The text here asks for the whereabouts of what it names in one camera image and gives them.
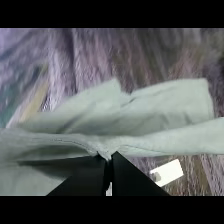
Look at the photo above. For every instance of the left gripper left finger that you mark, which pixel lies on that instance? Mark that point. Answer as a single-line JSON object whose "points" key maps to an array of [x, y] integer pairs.
{"points": [[83, 180]]}

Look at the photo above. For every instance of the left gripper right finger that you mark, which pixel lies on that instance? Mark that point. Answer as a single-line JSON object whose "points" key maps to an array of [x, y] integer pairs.
{"points": [[133, 178]]}

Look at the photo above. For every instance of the white garment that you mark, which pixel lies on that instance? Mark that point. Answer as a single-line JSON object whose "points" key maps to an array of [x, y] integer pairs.
{"points": [[160, 113]]}

